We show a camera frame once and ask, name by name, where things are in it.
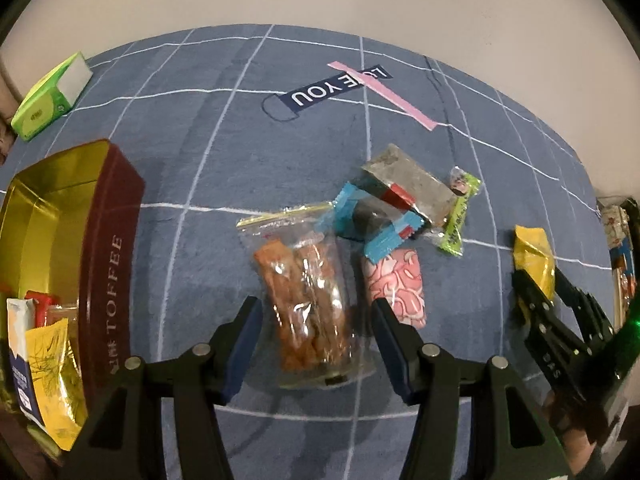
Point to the blue clear snack packet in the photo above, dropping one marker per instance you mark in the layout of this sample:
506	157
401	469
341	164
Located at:
360	220

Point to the pink patterned snack packet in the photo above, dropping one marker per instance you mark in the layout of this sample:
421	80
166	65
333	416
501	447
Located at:
397	280

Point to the blue and white snack packet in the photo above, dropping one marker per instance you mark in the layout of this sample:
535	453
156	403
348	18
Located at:
22	360

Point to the grey foil snack packet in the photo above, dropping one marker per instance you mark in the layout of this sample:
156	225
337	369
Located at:
410	180

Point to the red metal tin box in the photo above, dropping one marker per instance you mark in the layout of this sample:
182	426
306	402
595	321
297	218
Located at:
112	240

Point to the person's right hand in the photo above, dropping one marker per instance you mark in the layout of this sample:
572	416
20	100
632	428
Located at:
575	447

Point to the red snack packet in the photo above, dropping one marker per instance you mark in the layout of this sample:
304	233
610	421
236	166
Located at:
37	300

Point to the yellow snack packet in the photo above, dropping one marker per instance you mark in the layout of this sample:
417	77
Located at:
47	375
532	255

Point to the stack of books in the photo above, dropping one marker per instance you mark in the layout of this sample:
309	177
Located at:
624	265

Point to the green and white carton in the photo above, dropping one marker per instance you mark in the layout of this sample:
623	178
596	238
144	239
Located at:
45	105

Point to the blue grid tablecloth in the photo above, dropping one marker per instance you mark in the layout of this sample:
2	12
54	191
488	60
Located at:
225	135

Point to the floral patterned box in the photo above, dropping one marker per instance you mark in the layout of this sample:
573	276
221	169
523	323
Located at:
612	220

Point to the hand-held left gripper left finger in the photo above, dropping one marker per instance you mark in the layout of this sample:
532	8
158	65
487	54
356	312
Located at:
240	355

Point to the green candy stick packet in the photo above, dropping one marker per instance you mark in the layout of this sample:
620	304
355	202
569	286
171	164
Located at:
457	215

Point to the person's right forearm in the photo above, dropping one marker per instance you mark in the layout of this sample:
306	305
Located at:
602	467

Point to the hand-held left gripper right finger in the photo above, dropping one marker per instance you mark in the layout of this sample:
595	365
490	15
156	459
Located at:
395	355

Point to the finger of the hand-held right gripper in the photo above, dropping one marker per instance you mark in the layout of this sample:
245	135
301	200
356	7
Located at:
537	310
585	310

